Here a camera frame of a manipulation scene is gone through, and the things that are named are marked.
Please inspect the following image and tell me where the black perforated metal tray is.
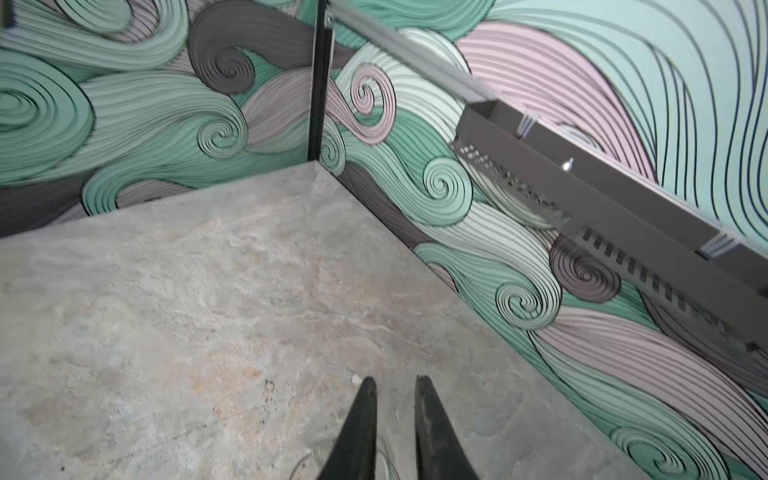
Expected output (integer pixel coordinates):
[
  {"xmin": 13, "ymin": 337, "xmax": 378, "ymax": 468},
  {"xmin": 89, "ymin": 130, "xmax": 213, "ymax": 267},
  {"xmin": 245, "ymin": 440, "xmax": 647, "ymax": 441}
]
[{"xmin": 452, "ymin": 100, "xmax": 767, "ymax": 350}]

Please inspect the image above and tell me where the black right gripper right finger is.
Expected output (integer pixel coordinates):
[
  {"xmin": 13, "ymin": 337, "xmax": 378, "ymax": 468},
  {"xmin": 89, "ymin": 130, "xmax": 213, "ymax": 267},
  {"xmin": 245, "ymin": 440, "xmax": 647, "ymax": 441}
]
[{"xmin": 414, "ymin": 375, "xmax": 479, "ymax": 480}]

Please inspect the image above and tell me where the black corner frame post left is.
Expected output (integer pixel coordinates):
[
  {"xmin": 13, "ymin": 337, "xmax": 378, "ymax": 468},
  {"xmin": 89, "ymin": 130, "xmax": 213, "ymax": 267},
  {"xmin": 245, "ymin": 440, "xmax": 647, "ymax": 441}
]
[{"xmin": 307, "ymin": 0, "xmax": 334, "ymax": 162}]

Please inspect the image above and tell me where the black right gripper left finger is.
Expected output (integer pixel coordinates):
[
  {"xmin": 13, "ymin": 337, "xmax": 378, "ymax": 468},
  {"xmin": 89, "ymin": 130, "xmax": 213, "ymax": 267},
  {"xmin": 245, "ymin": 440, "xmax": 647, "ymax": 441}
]
[{"xmin": 317, "ymin": 377, "xmax": 377, "ymax": 480}]

